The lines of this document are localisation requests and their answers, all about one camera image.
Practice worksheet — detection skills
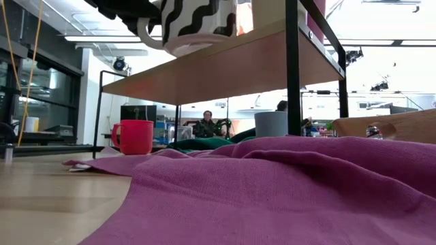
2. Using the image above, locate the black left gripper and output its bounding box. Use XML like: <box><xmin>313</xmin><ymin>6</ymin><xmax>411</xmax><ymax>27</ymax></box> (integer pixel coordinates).
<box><xmin>84</xmin><ymin>0</ymin><xmax>163</xmax><ymax>37</ymax></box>

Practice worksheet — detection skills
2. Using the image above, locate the black white wavy mug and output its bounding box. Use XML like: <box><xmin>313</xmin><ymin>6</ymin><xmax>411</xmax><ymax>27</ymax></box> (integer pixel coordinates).
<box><xmin>137</xmin><ymin>0</ymin><xmax>238</xmax><ymax>58</ymax></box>

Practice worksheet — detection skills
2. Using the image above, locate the red mug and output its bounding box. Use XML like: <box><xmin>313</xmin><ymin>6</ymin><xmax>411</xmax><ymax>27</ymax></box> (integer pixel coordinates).
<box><xmin>111</xmin><ymin>119</ymin><xmax>155</xmax><ymax>156</ymax></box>

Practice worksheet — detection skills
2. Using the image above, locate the beige cup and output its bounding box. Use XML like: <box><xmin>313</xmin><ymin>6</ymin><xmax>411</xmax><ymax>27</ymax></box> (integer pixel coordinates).
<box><xmin>251</xmin><ymin>0</ymin><xmax>307</xmax><ymax>30</ymax></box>

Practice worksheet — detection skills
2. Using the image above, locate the blue cup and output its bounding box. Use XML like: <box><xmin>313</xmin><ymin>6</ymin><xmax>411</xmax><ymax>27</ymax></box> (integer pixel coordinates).
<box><xmin>253</xmin><ymin>111</ymin><xmax>289</xmax><ymax>139</ymax></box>

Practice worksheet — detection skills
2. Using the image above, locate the pink tumbler cup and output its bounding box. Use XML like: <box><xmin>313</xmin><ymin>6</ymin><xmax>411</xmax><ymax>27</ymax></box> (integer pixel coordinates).
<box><xmin>306</xmin><ymin>0</ymin><xmax>327</xmax><ymax>44</ymax></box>

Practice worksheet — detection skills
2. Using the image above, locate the wooden cup with handle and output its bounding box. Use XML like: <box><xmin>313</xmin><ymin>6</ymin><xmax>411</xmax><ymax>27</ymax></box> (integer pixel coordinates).
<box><xmin>332</xmin><ymin>108</ymin><xmax>436</xmax><ymax>145</ymax></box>

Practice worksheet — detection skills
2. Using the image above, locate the black monitor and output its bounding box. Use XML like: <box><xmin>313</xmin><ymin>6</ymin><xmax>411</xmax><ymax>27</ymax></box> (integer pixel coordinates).
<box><xmin>120</xmin><ymin>104</ymin><xmax>157</xmax><ymax>129</ymax></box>
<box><xmin>390</xmin><ymin>105</ymin><xmax>420</xmax><ymax>115</ymax></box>

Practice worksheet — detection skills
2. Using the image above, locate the green cloth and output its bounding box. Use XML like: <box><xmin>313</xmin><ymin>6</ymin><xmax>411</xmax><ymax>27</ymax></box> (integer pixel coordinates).
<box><xmin>166</xmin><ymin>127</ymin><xmax>256</xmax><ymax>154</ymax></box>

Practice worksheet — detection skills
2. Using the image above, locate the grey storage box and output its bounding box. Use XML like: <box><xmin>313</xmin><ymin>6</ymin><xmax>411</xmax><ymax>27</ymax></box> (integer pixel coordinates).
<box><xmin>44</xmin><ymin>125</ymin><xmax>74</xmax><ymax>137</ymax></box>

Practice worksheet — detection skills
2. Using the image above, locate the white cylindrical container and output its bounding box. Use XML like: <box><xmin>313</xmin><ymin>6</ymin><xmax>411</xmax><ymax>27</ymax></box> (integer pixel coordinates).
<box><xmin>25</xmin><ymin>116</ymin><xmax>40</xmax><ymax>133</ymax></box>

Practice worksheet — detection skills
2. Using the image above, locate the purple cloth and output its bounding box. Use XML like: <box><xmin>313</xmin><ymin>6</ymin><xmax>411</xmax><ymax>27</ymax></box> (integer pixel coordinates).
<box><xmin>63</xmin><ymin>135</ymin><xmax>436</xmax><ymax>245</ymax></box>

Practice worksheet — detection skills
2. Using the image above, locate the black ceiling camera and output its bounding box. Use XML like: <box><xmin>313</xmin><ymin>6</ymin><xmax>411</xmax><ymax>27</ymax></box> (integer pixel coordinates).
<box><xmin>112</xmin><ymin>56</ymin><xmax>127</xmax><ymax>72</ymax></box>

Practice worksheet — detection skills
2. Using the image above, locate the wooden shelf black metal frame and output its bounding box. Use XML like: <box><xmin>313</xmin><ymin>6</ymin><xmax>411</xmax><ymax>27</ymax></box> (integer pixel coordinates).
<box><xmin>92</xmin><ymin>0</ymin><xmax>350</xmax><ymax>159</ymax></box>

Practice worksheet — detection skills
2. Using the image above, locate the yellow cable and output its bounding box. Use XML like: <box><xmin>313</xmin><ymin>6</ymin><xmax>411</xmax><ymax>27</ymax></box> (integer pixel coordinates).
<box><xmin>0</xmin><ymin>0</ymin><xmax>44</xmax><ymax>147</ymax></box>

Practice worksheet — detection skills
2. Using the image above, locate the black metal rig frame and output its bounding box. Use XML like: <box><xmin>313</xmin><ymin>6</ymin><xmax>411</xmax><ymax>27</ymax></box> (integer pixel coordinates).
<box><xmin>0</xmin><ymin>144</ymin><xmax>164</xmax><ymax>158</ymax></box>

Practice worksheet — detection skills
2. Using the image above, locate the silver standoff post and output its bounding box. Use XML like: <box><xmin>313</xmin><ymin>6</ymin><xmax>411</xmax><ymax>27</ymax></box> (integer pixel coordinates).
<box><xmin>3</xmin><ymin>143</ymin><xmax>14</xmax><ymax>163</ymax></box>

